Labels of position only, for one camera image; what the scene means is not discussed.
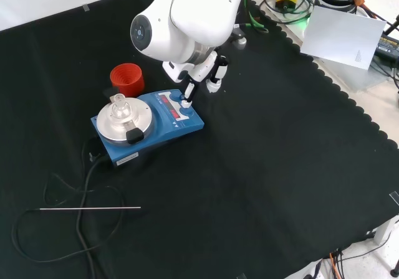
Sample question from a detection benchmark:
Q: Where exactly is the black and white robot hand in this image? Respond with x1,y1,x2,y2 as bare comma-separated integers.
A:
161,50,230,109

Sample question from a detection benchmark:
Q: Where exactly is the heater with blue base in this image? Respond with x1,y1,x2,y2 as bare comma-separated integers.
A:
90,88,205,169

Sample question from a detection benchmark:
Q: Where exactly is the red ribbed plastic cup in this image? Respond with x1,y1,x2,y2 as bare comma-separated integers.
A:
110,62,146,98

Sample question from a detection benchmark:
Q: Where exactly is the black bench cloth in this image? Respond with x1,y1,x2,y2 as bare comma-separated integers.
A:
0,0,399,279

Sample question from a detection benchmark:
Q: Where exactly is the pale board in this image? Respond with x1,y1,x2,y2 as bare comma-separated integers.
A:
299,5,388,71

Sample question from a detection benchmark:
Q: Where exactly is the thin metal rod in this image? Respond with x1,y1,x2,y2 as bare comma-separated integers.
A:
39,206,142,212

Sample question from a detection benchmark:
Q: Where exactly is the black power adapter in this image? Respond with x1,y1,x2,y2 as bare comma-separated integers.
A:
373,32,399,59

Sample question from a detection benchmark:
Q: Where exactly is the white bench leg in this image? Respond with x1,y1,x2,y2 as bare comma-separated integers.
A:
373,215,399,246

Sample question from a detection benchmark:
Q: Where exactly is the green cable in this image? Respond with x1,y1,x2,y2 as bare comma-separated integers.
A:
239,0,269,34

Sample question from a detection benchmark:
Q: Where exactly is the aluminium heating block with handles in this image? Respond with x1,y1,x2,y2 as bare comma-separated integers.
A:
96,87,155,144

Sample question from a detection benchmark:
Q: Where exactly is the black heater power cable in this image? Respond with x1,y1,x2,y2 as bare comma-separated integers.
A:
11,135,126,279

